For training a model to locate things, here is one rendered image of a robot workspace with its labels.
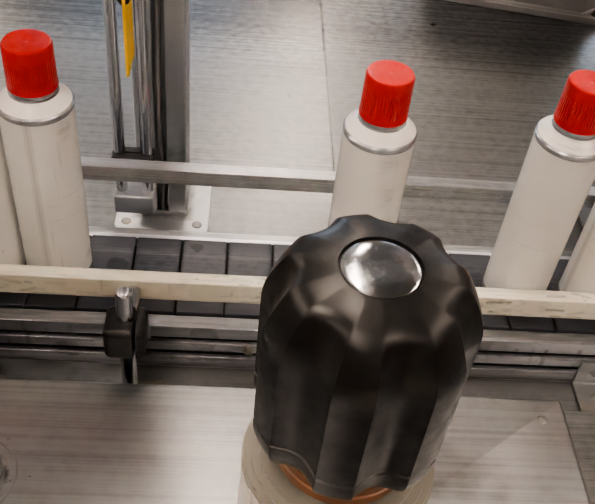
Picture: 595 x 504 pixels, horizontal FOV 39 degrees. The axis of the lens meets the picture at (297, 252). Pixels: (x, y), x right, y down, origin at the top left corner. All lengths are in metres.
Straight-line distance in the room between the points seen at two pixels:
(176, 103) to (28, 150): 0.18
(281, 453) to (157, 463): 0.26
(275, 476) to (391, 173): 0.28
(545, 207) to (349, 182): 0.15
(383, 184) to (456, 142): 0.38
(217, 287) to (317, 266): 0.36
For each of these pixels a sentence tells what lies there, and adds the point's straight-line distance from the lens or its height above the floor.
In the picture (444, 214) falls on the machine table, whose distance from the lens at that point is 0.86.
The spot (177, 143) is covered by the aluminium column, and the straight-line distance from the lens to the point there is 0.76.
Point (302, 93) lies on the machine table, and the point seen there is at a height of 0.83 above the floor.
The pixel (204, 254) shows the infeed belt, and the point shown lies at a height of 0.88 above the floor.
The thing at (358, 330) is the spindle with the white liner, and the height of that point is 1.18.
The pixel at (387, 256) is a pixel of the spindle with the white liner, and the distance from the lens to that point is 0.29.
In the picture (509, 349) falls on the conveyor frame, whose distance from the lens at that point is 0.70.
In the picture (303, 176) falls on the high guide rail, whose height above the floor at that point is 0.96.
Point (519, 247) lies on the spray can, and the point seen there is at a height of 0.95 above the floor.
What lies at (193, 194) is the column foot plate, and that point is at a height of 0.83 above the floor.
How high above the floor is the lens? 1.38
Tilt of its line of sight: 44 degrees down
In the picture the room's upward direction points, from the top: 7 degrees clockwise
